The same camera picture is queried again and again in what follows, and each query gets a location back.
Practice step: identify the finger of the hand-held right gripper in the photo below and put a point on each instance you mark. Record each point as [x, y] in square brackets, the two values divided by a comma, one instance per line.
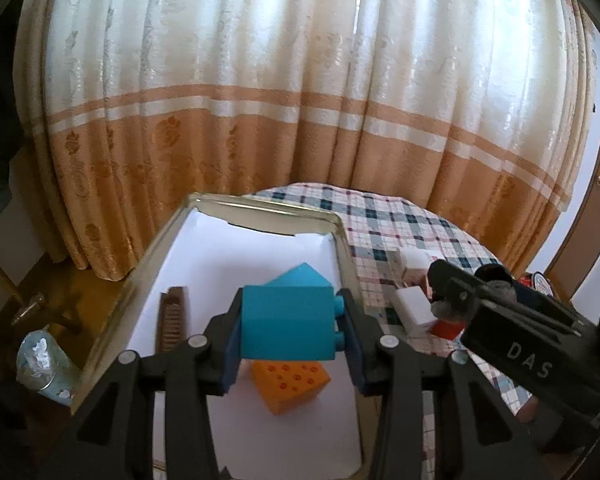
[460, 280]

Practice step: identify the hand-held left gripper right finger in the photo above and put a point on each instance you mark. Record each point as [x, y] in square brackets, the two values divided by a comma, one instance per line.
[357, 360]

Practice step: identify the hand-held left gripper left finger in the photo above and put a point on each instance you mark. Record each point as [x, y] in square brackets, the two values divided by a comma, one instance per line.
[230, 355]

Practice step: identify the grey stone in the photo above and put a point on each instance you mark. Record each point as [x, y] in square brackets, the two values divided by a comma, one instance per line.
[452, 310]

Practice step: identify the white box with red label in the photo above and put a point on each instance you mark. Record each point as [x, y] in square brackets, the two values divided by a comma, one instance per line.
[412, 260]

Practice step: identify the red building block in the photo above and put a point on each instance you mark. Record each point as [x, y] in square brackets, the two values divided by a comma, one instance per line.
[447, 331]

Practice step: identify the white power adapter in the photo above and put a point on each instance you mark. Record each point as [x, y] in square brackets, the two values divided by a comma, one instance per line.
[415, 307]

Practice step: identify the teal block with pegs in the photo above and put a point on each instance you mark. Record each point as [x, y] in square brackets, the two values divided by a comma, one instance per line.
[287, 322]

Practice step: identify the orange dotted block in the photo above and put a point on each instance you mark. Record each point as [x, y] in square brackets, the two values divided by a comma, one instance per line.
[290, 385]

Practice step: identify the brown wooden comb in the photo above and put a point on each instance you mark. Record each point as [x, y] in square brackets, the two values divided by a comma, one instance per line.
[172, 320]

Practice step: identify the teal house-shaped block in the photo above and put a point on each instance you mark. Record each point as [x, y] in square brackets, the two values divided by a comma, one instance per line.
[302, 276]

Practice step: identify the gold metal tin box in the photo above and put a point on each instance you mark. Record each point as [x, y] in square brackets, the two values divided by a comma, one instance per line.
[260, 212]

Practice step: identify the round white plate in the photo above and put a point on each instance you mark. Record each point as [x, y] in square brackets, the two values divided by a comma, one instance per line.
[542, 282]

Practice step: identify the plaid tablecloth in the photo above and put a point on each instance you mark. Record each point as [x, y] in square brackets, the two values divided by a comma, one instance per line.
[380, 220]

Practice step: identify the cream and orange floral curtain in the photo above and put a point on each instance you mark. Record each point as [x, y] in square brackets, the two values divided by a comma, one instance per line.
[280, 85]

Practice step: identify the wooden door frame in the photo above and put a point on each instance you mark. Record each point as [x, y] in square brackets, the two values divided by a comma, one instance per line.
[580, 240]

